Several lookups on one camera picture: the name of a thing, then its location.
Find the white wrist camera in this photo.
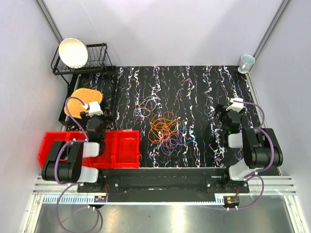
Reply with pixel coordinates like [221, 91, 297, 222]
[88, 101, 103, 117]
[226, 97, 244, 113]

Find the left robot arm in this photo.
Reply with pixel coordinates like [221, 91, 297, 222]
[38, 108, 113, 192]

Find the red bin right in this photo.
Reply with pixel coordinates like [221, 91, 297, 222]
[112, 130, 140, 168]

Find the white bowl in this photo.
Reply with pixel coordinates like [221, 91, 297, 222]
[58, 38, 88, 68]

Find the pink cable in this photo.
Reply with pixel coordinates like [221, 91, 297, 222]
[159, 123, 188, 152]

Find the white purple cable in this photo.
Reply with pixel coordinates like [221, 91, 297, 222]
[134, 96, 161, 119]

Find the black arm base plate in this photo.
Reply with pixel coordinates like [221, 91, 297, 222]
[77, 168, 249, 204]

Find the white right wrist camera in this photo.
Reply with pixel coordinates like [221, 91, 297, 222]
[226, 97, 244, 113]

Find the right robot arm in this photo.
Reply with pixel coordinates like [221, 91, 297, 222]
[213, 98, 283, 193]

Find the blue cable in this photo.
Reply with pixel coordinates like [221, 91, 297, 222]
[160, 128, 198, 154]

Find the red bin far left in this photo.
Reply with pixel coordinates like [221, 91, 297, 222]
[38, 132, 68, 168]

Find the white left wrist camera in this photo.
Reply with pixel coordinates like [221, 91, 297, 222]
[88, 101, 103, 117]

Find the black patterned table mat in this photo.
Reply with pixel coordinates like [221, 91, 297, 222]
[65, 65, 275, 168]

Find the orange woven tray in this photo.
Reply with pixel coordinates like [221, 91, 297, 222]
[64, 88, 104, 119]

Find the black tray stand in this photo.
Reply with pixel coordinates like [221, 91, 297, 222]
[58, 72, 118, 127]

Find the black wire dish rack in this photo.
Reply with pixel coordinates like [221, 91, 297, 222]
[51, 43, 116, 75]

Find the pale blue mug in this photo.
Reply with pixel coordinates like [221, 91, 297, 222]
[238, 54, 256, 74]

